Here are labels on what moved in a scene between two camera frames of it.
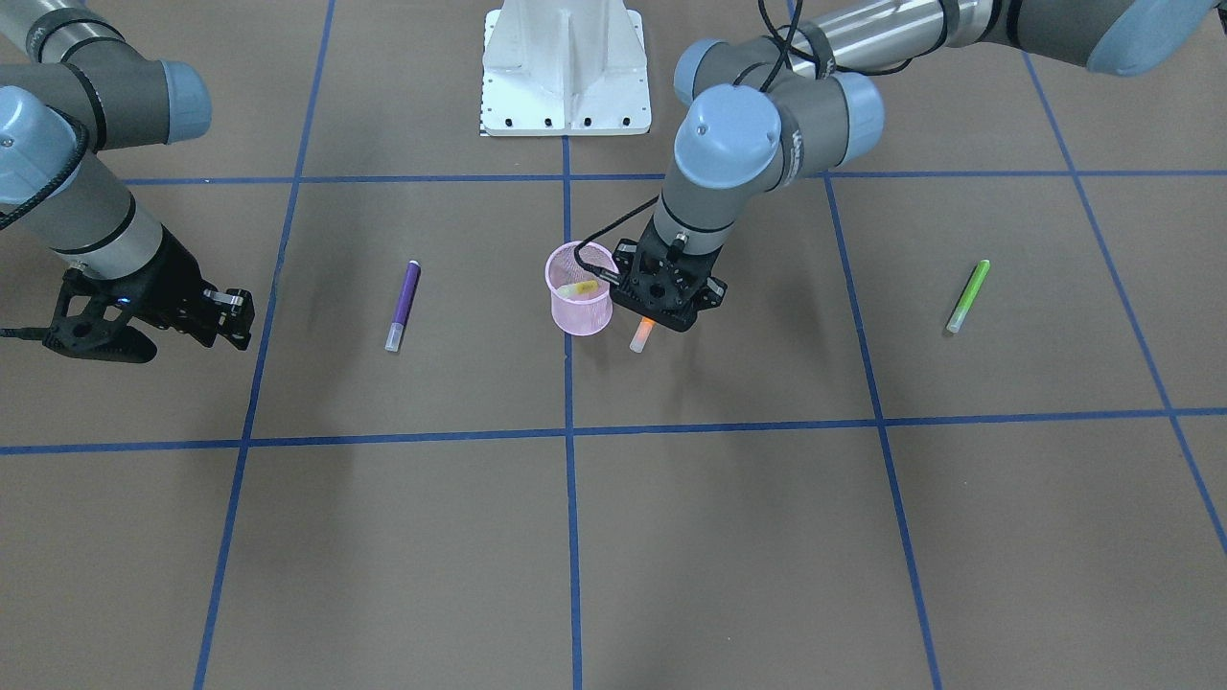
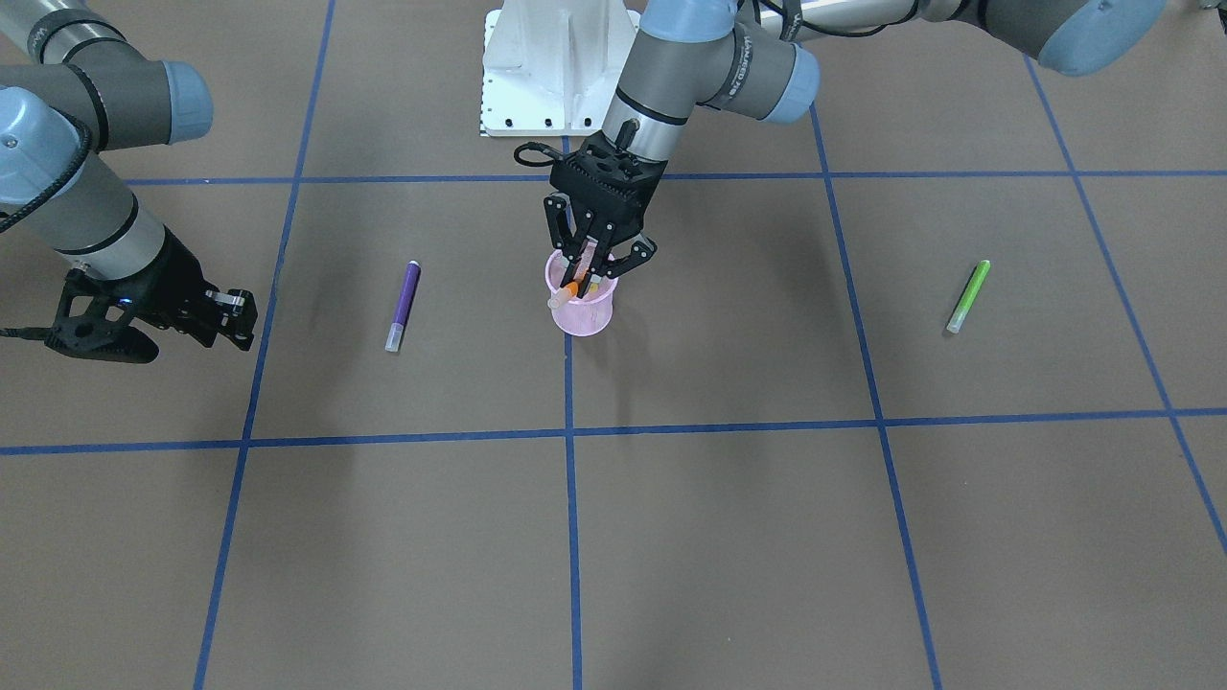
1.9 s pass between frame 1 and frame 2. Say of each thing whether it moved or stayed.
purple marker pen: stayed
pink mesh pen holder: stayed
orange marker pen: moved
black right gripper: stayed
